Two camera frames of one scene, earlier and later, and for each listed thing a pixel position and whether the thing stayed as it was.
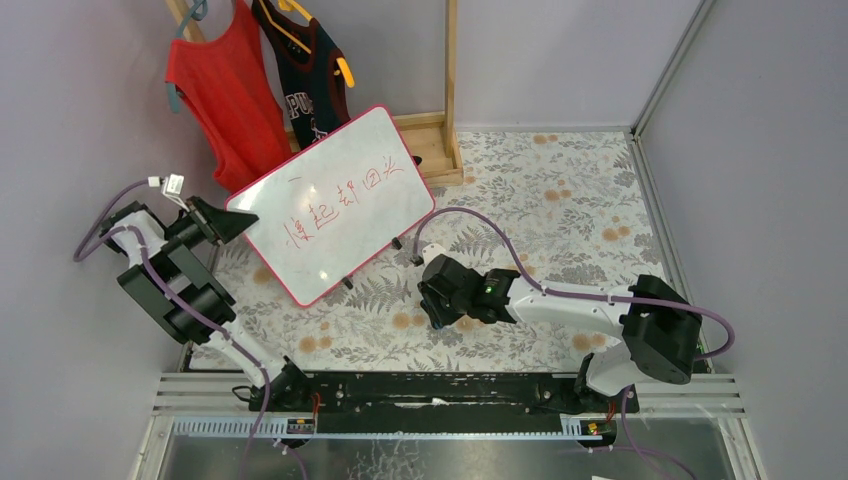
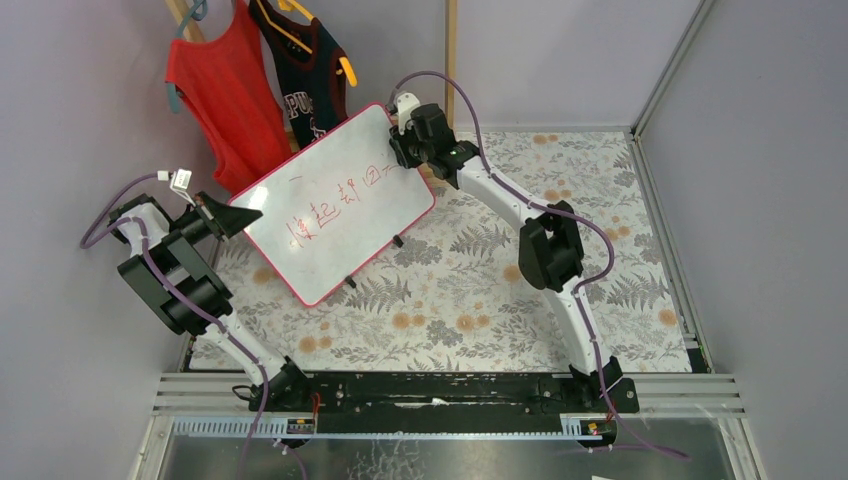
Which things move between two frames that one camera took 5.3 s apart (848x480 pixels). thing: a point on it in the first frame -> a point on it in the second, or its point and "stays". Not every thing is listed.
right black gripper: x=436 y=292 -> x=403 y=148
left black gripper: x=198 y=221 stays
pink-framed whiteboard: x=335 y=203 stays
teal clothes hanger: x=199 y=12 stays
